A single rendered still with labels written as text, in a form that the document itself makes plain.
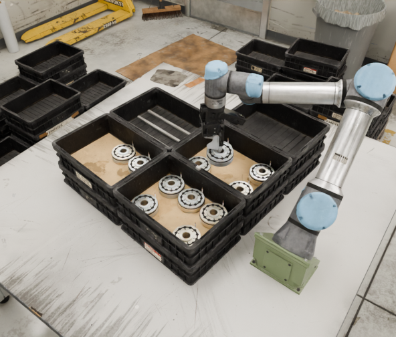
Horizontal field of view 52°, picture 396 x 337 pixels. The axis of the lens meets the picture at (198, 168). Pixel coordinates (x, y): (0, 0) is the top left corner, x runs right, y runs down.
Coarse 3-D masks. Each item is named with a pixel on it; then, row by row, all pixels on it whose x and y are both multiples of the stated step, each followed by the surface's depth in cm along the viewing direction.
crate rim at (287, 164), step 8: (232, 128) 176; (192, 136) 172; (248, 136) 172; (184, 144) 169; (264, 144) 168; (176, 152) 165; (280, 152) 165; (288, 160) 161; (272, 176) 155; (224, 184) 152; (264, 184) 152; (240, 192) 149; (256, 192) 149; (248, 200) 147
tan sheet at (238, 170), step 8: (200, 152) 180; (240, 160) 176; (248, 160) 176; (216, 168) 172; (224, 168) 172; (232, 168) 172; (240, 168) 172; (248, 168) 172; (216, 176) 169; (224, 176) 169; (232, 176) 169; (240, 176) 169
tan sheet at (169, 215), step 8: (144, 192) 162; (152, 192) 162; (160, 200) 159; (168, 200) 159; (176, 200) 159; (208, 200) 159; (160, 208) 156; (168, 208) 156; (176, 208) 156; (160, 216) 153; (168, 216) 153; (176, 216) 153; (184, 216) 153; (192, 216) 153; (168, 224) 150; (176, 224) 150; (184, 224) 150; (192, 224) 150; (200, 224) 150; (200, 232) 148
